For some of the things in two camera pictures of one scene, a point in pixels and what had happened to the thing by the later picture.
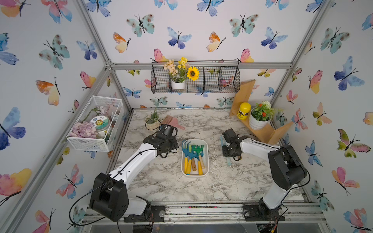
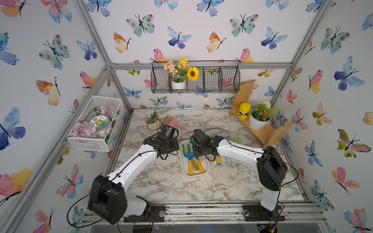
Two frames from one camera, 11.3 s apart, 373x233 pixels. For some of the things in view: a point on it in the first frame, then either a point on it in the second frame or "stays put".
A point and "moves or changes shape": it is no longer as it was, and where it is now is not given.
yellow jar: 245,108 stays put
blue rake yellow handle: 185,152 → 218,160
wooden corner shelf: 244,93 stays put
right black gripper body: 227,151 → 198,150
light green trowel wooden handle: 202,164 moves or changes shape
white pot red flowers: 260,115 stays put
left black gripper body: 171,144 stays put
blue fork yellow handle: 190,156 stays put
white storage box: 194,158 stays put
